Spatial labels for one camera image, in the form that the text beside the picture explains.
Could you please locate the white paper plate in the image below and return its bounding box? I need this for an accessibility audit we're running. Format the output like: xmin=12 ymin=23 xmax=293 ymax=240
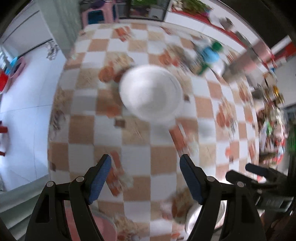
xmin=184 ymin=200 xmax=226 ymax=235

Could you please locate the checkered patterned tablecloth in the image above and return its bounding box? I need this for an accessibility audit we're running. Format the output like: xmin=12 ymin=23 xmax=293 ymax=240
xmin=48 ymin=23 xmax=259 ymax=240

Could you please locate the red plastic stool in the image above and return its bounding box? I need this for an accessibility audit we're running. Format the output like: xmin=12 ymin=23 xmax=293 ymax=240
xmin=0 ymin=121 xmax=10 ymax=157

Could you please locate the pink square plate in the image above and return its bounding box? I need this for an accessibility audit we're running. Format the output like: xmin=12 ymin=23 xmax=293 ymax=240
xmin=65 ymin=204 xmax=117 ymax=241

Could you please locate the white paper bowl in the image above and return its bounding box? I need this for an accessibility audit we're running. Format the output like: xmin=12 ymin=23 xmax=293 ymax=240
xmin=118 ymin=65 xmax=184 ymax=123

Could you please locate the blue plastic toy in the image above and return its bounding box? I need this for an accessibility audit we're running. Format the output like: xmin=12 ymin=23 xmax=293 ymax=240
xmin=196 ymin=41 xmax=223 ymax=75

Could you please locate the pink plastic stool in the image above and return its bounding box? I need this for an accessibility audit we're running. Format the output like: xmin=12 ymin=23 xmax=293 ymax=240
xmin=81 ymin=1 xmax=119 ymax=27

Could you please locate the red plastic basin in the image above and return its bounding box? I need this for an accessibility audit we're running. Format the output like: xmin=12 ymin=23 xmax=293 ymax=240
xmin=0 ymin=70 xmax=9 ymax=93

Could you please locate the white cabinet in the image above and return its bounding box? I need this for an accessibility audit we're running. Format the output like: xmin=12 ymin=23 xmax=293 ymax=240
xmin=1 ymin=1 xmax=53 ymax=58

